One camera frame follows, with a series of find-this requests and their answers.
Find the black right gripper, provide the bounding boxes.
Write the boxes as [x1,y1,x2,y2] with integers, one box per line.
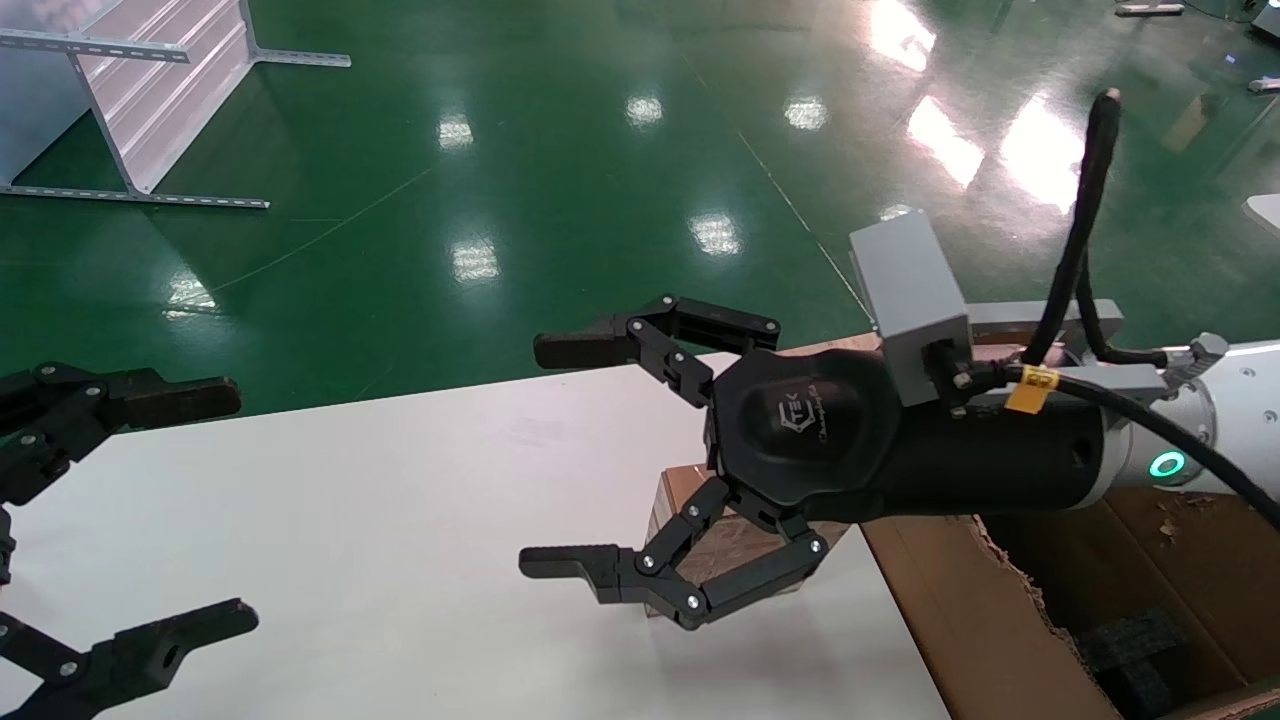
[518,295,1108,632]

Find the black foam block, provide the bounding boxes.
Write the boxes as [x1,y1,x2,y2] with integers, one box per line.
[1080,610,1193,717]

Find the yellow cable tag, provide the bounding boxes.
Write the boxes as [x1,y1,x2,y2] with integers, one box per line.
[1005,365,1059,414]

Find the big brown cardboard box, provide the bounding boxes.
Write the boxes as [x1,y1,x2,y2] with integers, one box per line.
[862,335,1280,720]

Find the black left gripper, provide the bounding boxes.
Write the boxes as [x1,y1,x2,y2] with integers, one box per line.
[0,362,259,720]

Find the black braided cable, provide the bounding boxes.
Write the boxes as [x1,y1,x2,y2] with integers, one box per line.
[1020,88,1171,368]

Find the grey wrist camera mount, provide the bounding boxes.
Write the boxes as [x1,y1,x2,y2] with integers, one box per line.
[848,210,1171,411]

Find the copper metal block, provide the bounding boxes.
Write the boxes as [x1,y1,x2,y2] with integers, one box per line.
[645,465,851,601]

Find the white metal frame partition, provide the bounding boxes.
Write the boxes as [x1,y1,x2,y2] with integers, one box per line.
[0,0,353,211]

